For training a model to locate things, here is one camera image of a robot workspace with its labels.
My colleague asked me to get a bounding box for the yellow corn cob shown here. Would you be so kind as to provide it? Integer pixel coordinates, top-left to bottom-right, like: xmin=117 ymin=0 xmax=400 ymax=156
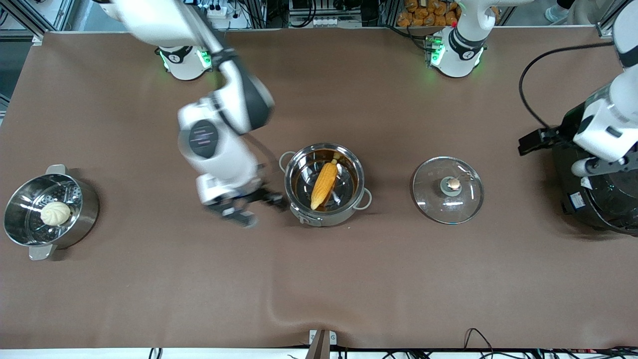
xmin=310 ymin=159 xmax=344 ymax=211

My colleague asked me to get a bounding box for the glass lid with knob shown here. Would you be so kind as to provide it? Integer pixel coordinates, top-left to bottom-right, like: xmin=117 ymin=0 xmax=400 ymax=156
xmin=412 ymin=156 xmax=484 ymax=225

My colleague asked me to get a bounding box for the steel steamer pot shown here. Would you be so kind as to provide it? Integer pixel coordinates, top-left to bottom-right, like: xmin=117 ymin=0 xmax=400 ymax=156
xmin=3 ymin=164 xmax=100 ymax=261

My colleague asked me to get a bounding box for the black rice cooker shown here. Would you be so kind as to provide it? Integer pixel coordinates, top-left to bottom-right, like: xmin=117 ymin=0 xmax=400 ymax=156
xmin=552 ymin=102 xmax=638 ymax=236

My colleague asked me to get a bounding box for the brown table mat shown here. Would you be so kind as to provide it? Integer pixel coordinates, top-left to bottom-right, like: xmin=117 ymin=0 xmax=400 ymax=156
xmin=0 ymin=27 xmax=638 ymax=350

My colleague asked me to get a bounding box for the metal table clamp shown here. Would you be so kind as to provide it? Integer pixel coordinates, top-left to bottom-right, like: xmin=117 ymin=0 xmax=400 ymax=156
xmin=305 ymin=329 xmax=337 ymax=359

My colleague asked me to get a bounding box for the pile of orange snacks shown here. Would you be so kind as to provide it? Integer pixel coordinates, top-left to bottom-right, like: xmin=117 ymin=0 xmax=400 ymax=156
xmin=397 ymin=0 xmax=460 ymax=27

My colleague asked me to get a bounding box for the white power strip with plugs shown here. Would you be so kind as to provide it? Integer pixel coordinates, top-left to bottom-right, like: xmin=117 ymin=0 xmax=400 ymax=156
xmin=202 ymin=1 xmax=251 ymax=29

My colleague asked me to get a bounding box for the white steamed bun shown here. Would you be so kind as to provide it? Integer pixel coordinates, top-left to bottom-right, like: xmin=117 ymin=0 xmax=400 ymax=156
xmin=40 ymin=201 xmax=71 ymax=226

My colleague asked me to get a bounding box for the long white power strip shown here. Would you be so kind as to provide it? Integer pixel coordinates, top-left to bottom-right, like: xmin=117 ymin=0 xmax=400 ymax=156
xmin=313 ymin=17 xmax=362 ymax=27

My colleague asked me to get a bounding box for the steel pot with handles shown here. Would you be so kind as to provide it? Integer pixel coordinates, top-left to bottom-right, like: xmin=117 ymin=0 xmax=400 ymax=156
xmin=279 ymin=142 xmax=373 ymax=228

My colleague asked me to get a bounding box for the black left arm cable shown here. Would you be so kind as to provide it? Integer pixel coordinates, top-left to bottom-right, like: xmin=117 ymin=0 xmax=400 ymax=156
xmin=518 ymin=42 xmax=618 ymax=131

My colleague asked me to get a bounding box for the aluminium frame profile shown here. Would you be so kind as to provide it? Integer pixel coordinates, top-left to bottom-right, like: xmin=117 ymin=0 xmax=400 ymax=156
xmin=596 ymin=0 xmax=624 ymax=39
xmin=0 ymin=0 xmax=75 ymax=46

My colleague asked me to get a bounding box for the black looped cable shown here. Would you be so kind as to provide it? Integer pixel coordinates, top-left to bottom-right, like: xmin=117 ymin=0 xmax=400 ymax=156
xmin=464 ymin=328 xmax=495 ymax=356

